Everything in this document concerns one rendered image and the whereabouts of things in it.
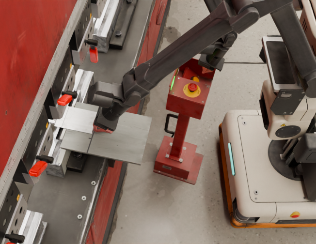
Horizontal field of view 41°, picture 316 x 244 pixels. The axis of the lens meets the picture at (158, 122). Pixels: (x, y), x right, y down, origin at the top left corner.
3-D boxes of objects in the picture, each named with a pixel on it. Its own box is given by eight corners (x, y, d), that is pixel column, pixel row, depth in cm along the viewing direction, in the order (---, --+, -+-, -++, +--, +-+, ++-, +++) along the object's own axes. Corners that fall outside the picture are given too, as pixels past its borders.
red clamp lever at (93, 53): (98, 64, 134) (96, 43, 126) (85, 62, 134) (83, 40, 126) (99, 60, 135) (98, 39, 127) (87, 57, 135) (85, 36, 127)
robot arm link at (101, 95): (143, 96, 117) (140, 74, 122) (105, 86, 112) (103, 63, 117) (124, 121, 125) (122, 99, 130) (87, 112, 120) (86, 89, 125)
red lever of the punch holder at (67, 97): (67, 100, 106) (78, 91, 115) (51, 97, 106) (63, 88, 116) (66, 107, 107) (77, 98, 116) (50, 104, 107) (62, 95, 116)
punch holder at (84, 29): (81, 68, 130) (76, 30, 116) (54, 63, 130) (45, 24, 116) (94, 33, 138) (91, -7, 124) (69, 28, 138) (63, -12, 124)
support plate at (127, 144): (140, 165, 135) (140, 164, 134) (60, 148, 136) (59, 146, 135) (151, 118, 144) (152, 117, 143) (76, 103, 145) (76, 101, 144)
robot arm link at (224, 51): (232, 50, 163) (229, 37, 165) (215, 48, 160) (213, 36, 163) (224, 59, 168) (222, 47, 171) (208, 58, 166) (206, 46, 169)
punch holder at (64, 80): (60, 123, 119) (52, 88, 105) (31, 116, 120) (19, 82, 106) (76, 81, 127) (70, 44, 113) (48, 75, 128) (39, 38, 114)
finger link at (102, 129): (84, 132, 135) (95, 121, 128) (90, 114, 139) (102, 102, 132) (102, 141, 138) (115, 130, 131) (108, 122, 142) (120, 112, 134)
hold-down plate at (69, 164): (82, 173, 144) (81, 169, 142) (66, 170, 144) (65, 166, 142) (104, 102, 160) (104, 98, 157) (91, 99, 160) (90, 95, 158)
